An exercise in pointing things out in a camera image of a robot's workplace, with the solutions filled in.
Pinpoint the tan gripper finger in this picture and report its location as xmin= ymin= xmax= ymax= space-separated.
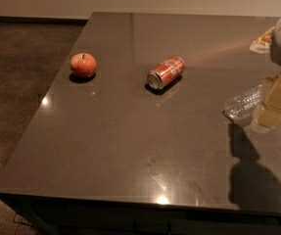
xmin=251 ymin=71 xmax=281 ymax=129
xmin=250 ymin=27 xmax=275 ymax=54

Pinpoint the red coke can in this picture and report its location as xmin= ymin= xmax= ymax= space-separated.
xmin=147 ymin=56 xmax=185 ymax=90

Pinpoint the clear plastic water bottle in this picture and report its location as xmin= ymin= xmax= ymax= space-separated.
xmin=223 ymin=85 xmax=260 ymax=121

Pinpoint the red apple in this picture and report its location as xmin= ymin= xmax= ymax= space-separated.
xmin=70 ymin=53 xmax=97 ymax=78

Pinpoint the dark table cabinet base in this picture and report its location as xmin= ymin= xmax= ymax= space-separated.
xmin=0 ymin=193 xmax=281 ymax=235

